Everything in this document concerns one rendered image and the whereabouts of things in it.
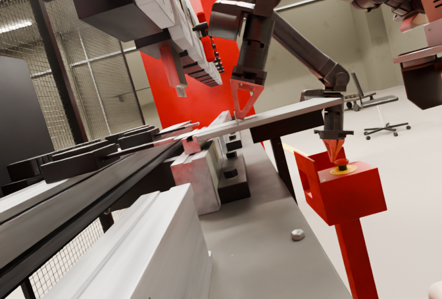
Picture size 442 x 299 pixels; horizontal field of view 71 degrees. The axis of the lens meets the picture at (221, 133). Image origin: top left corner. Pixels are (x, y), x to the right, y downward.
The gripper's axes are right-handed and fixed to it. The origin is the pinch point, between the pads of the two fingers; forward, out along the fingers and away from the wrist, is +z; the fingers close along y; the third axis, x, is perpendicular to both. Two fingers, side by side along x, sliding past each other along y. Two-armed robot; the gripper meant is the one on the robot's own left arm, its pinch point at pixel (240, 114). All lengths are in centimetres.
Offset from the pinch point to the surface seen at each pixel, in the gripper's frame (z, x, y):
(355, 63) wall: -212, 395, -1146
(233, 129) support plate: 2.3, -0.9, 9.9
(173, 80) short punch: -4.0, -13.7, 6.0
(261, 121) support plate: -0.1, 3.7, 9.8
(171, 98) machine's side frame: 11, -60, -213
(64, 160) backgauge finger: 15.1, -31.3, 7.9
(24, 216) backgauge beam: 19.6, -27.7, 23.4
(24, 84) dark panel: 6, -65, -27
